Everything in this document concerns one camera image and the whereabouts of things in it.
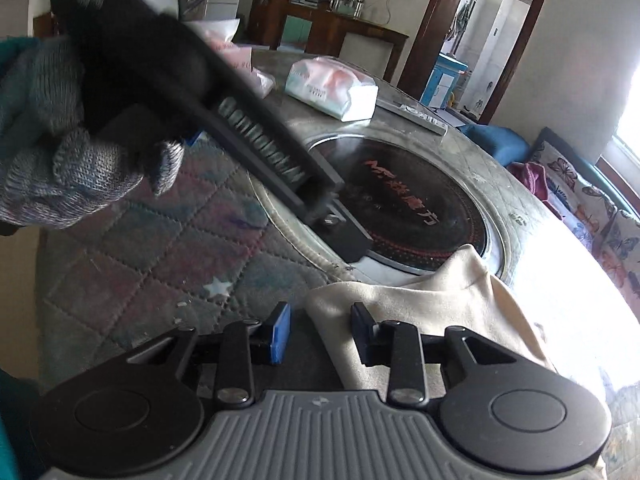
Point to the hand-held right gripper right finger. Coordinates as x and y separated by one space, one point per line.
361 335

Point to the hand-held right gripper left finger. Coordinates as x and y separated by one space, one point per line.
279 336

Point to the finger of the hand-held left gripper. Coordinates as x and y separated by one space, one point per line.
345 240

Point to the cream garment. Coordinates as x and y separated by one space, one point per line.
450 300

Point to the person's left hand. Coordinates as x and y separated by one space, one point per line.
45 150

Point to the round black induction cooktop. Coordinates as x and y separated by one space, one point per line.
425 200

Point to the pink tissue pack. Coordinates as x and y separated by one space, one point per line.
240 62

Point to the grey quilted star table cover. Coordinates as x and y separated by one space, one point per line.
150 260

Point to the white tissue pack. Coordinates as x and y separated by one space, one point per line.
330 87

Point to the wooden cabinet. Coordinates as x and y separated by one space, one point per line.
320 30

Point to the blue cabinet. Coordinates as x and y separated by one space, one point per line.
442 82

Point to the maroon cloth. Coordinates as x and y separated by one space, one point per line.
535 185

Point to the metal pots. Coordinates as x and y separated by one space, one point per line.
347 4

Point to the small butterfly print cushion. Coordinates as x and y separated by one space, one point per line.
575 185

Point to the large butterfly print cushion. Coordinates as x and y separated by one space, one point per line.
622 255

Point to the wooden door frame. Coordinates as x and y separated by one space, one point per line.
435 10

